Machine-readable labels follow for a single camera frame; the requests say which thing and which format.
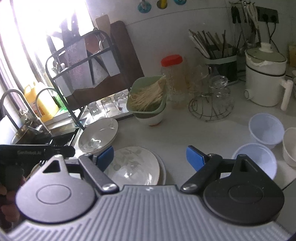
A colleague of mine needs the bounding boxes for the green bottle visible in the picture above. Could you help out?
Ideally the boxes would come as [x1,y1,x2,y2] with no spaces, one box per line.
[54,91,66,108]

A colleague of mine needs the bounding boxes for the white ceramic bowl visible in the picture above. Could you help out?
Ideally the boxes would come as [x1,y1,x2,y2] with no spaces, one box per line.
[282,127,296,167]

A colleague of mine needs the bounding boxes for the green chopstick holder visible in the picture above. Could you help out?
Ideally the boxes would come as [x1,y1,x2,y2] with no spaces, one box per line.
[204,55,239,85]

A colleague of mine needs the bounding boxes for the wooden spatula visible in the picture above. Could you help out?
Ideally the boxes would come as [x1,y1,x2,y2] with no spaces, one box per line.
[95,14,112,36]

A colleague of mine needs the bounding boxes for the wire cup rack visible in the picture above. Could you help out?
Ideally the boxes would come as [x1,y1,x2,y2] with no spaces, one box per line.
[188,92,234,122]

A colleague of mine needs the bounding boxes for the floral ceramic plate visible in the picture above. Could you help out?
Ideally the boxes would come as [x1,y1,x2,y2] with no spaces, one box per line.
[104,146,160,186]

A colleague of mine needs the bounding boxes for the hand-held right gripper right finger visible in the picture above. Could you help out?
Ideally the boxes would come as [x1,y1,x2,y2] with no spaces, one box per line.
[180,145,262,194]

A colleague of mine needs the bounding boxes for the dark wooden cutting board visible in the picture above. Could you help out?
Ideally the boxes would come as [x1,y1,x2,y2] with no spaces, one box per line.
[69,20,145,110]

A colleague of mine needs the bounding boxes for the bundle of chopsticks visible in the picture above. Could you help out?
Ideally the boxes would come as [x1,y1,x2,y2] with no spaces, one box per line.
[188,29,239,60]

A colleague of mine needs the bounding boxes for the grey kitchen faucet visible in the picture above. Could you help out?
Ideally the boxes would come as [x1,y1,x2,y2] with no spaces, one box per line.
[1,89,52,135]

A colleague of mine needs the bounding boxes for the blue suction hook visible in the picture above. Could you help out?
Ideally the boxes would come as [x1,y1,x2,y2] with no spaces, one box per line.
[137,0,151,12]

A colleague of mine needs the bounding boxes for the pale shredded vegetables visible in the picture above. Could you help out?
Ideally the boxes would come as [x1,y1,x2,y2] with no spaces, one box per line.
[129,78,166,112]

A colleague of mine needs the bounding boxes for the black wall socket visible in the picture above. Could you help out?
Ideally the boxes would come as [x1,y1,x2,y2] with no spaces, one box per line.
[256,6,279,24]

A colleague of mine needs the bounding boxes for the clear glass cup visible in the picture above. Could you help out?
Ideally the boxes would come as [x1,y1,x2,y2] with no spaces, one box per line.
[189,63,210,93]
[209,75,232,107]

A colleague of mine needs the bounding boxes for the green colander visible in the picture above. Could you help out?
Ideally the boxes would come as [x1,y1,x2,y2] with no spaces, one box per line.
[126,76,168,118]

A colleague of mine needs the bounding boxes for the stainless steel pot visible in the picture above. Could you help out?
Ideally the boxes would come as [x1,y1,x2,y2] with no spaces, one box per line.
[11,124,51,146]

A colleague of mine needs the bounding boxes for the grey plate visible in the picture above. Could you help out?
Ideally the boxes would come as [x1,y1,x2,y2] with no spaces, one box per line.
[154,153,166,186]

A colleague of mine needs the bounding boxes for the floral ceramic bowl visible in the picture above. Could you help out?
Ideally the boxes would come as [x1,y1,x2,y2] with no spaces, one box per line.
[78,117,119,155]

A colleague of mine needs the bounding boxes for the hanging white utensil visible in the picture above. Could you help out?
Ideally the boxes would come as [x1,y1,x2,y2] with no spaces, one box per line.
[246,2,259,27]

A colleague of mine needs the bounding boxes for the black power cable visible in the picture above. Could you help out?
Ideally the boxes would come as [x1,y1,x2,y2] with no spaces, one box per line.
[267,21,279,53]

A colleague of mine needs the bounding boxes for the translucent white plastic bowl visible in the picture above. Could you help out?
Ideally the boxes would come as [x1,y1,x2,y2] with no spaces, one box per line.
[248,113,285,150]
[231,143,277,181]

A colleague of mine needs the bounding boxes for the white electric cooker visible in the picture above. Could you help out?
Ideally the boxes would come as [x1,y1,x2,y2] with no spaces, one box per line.
[243,42,293,111]

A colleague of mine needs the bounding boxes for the small steel cleaver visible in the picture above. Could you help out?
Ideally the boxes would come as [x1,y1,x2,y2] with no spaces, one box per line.
[91,43,121,87]

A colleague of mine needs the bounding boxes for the black knife rack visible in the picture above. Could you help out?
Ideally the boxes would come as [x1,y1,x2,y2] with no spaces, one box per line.
[46,27,130,131]

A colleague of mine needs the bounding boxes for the person's left hand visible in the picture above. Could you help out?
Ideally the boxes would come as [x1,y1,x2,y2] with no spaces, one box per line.
[0,170,26,224]

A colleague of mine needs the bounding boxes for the large steel cleaver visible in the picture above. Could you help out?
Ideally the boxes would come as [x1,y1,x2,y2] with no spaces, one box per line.
[65,37,90,91]

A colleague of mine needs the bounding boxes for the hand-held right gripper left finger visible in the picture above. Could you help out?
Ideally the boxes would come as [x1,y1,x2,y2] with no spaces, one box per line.
[35,146,119,194]

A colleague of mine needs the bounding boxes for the red lid plastic jar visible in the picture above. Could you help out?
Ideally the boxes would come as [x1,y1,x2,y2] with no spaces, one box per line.
[161,54,189,110]

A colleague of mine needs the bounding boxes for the yellow detergent bottle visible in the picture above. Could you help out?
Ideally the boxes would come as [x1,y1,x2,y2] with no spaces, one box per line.
[24,82,59,122]

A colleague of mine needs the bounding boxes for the white bowl with red base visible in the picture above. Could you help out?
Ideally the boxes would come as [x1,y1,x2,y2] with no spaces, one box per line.
[135,104,167,127]

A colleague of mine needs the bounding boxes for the hanging black utensil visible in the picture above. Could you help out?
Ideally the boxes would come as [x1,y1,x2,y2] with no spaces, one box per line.
[231,5,242,24]

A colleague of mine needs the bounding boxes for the clear drinking glass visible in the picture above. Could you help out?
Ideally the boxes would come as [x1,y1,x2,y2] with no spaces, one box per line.
[100,96,116,117]
[87,101,102,119]
[113,91,130,114]

